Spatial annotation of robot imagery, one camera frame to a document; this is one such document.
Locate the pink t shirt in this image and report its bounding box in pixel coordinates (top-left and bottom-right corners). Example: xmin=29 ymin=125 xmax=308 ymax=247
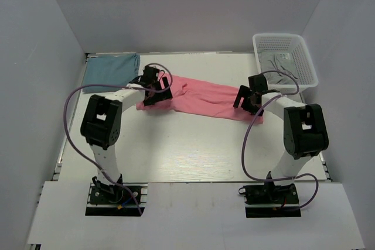
xmin=136 ymin=74 xmax=263 ymax=124

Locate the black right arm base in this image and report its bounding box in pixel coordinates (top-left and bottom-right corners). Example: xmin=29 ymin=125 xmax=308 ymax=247
xmin=238 ymin=182 xmax=301 ymax=218

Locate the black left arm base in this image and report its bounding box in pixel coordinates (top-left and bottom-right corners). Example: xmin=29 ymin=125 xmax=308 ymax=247
xmin=85 ymin=177 xmax=148 ymax=217

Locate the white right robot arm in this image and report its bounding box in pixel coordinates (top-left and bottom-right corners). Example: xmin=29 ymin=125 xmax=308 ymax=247
xmin=233 ymin=74 xmax=329 ymax=203

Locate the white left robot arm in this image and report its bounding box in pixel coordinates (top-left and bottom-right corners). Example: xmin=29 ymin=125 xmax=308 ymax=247
xmin=80 ymin=64 xmax=173 ymax=203

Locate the teal folded t shirt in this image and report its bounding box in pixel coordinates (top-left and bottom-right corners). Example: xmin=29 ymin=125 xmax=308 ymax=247
xmin=83 ymin=53 xmax=140 ymax=86

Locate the grey t shirt in basket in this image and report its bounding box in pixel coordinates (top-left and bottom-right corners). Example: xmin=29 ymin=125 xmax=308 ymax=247
xmin=258 ymin=52 xmax=299 ymax=84

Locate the white plastic basket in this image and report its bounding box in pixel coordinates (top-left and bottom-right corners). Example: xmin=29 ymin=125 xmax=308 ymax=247
xmin=253 ymin=33 xmax=318 ymax=94

